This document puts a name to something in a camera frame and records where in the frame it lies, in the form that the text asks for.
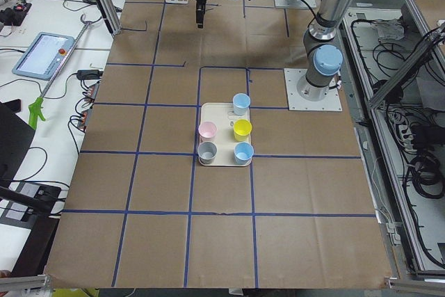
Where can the pink plastic cup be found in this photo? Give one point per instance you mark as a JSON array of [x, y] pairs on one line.
[[207, 131]]

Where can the blue teach pendant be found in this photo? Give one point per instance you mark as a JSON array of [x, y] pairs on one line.
[[43, 56]]

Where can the black power adapter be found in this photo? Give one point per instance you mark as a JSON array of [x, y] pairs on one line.
[[89, 74]]

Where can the green reacher grabber tool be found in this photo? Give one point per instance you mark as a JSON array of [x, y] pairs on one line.
[[35, 109]]

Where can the light blue cup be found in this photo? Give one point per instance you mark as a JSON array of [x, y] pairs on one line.
[[241, 103], [243, 153]]

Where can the light blue cup front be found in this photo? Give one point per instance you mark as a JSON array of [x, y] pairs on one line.
[[243, 153]]

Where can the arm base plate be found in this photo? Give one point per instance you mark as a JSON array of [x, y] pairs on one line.
[[302, 96], [298, 4]]

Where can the grey plastic cup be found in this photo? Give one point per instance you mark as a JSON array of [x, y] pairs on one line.
[[207, 152]]

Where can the yellow plastic cup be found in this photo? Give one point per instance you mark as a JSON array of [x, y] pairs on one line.
[[242, 129]]

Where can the cream serving tray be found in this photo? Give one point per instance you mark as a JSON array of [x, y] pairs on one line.
[[222, 115]]

